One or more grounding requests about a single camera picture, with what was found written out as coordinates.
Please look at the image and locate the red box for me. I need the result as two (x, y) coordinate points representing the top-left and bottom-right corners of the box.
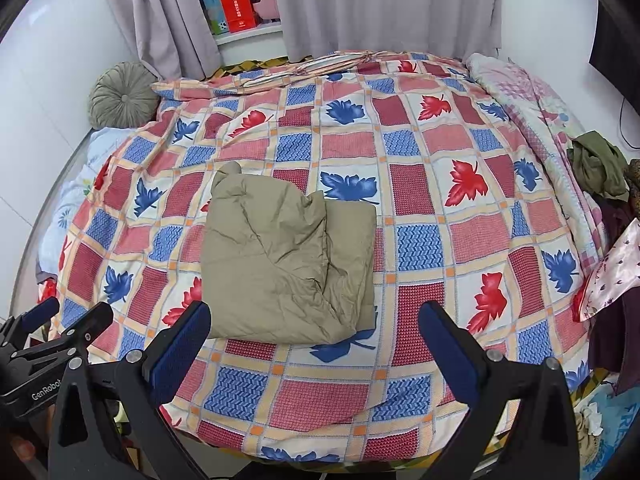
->
(216, 0), (261, 33)

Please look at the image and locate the khaki puffer jacket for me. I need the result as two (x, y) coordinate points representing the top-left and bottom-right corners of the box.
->
(199, 161), (379, 346)

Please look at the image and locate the black television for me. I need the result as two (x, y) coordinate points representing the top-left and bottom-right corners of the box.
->
(589, 0), (640, 148)

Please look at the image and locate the pink floral quilt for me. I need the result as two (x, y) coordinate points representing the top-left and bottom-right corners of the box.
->
(465, 52), (611, 261)

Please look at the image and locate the leaf-print patchwork quilt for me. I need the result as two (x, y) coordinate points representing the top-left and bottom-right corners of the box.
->
(52, 51), (608, 463)

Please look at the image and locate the black cable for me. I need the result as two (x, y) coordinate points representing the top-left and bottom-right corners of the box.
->
(619, 100), (640, 151)

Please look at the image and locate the white window sill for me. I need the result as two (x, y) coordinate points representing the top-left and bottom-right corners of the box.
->
(212, 20), (286, 47)

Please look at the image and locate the olive green garment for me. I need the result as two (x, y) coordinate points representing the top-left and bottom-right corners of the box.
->
(566, 131), (630, 202)

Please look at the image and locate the grey curtain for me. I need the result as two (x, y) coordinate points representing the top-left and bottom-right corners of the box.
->
(100, 0), (223, 81)
(270, 0), (503, 61)

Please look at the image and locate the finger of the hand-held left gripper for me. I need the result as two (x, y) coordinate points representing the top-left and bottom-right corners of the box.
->
(10, 302), (115, 367)
(0, 296), (61, 356)

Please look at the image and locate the light blue floral sheet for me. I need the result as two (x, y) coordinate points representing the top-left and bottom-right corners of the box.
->
(37, 127), (141, 281)

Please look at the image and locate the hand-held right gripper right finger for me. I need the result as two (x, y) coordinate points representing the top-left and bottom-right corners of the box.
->
(417, 301), (583, 480)

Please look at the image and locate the pink satin printed cloth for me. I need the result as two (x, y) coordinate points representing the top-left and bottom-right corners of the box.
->
(572, 220), (640, 323)

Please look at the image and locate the blue printed box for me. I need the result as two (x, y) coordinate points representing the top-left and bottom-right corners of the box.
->
(192, 0), (231, 37)

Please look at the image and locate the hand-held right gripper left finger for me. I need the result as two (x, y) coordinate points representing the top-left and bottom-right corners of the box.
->
(47, 300), (213, 480)

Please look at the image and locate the white crumpled tissue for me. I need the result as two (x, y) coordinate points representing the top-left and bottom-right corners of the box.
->
(575, 402), (606, 436)

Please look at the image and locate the printed plastic bag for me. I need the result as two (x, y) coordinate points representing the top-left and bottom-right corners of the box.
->
(572, 370), (638, 480)

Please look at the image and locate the yellow patterned blanket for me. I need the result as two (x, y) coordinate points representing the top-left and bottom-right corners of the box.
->
(220, 57), (296, 79)

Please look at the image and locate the round green pleated cushion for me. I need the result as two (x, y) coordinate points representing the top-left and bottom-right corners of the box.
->
(89, 61), (160, 129)

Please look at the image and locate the striped pillow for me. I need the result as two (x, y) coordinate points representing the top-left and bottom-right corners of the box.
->
(235, 50), (381, 86)

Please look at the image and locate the dark purple garment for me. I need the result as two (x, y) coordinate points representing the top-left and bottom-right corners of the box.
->
(587, 192), (640, 391)

